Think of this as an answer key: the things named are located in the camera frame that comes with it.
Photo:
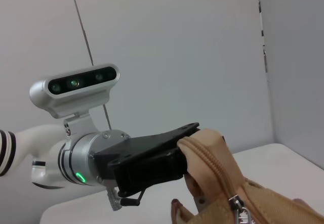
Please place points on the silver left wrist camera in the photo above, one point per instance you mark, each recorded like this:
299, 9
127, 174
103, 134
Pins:
76, 90

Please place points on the khaki canvas food bag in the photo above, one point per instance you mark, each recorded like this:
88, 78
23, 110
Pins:
217, 158

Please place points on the silver metal zipper pull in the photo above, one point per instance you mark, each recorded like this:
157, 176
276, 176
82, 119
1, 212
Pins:
239, 206

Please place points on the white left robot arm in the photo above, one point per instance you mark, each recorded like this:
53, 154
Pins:
83, 155

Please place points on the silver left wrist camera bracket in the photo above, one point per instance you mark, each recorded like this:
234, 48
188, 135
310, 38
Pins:
78, 126

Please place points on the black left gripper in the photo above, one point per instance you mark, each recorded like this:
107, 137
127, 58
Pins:
146, 160

